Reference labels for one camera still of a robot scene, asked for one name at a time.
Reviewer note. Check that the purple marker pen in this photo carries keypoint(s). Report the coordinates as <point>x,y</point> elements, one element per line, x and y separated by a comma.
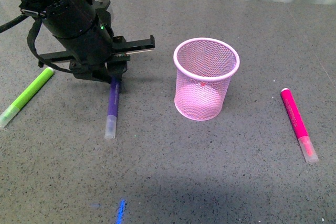
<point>112,113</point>

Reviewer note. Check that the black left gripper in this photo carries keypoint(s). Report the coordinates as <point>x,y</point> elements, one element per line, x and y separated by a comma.
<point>92,51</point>

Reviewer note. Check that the green marker pen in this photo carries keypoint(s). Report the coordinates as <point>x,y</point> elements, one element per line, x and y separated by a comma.
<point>26,96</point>

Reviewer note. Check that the pink mesh pen cup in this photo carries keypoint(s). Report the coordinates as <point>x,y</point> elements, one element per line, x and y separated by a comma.
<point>205,67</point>

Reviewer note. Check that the pink marker pen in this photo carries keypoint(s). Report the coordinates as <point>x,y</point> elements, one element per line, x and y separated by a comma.
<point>299,127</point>

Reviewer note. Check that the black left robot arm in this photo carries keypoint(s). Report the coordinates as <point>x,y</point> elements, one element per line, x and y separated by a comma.
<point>30,7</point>

